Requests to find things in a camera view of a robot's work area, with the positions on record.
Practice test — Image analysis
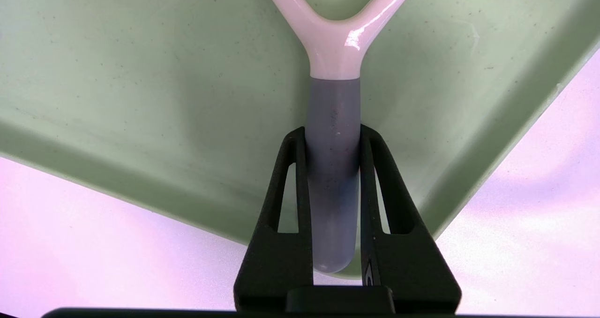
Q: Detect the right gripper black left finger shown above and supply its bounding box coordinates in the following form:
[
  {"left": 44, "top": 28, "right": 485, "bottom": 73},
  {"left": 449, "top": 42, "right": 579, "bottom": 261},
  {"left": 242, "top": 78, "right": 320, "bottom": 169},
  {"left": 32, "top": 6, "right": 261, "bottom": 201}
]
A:
[{"left": 233, "top": 127, "right": 314, "bottom": 312}]

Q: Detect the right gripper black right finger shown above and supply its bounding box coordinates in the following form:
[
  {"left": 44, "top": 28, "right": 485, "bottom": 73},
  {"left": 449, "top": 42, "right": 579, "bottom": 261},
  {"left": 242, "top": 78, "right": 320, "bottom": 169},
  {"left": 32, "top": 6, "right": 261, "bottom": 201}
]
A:
[{"left": 359, "top": 124, "right": 463, "bottom": 314}]

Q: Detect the white peeler grey handle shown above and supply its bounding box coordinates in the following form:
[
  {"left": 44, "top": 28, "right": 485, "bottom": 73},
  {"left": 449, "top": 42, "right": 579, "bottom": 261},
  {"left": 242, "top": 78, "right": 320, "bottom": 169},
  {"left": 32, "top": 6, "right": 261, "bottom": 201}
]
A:
[{"left": 258, "top": 0, "right": 421, "bottom": 274}]

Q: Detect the green plastic tray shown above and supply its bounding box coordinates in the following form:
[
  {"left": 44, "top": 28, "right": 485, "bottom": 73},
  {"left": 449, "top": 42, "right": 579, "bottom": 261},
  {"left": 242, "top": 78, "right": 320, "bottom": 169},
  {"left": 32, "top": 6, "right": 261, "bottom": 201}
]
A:
[{"left": 0, "top": 0, "right": 600, "bottom": 280}]

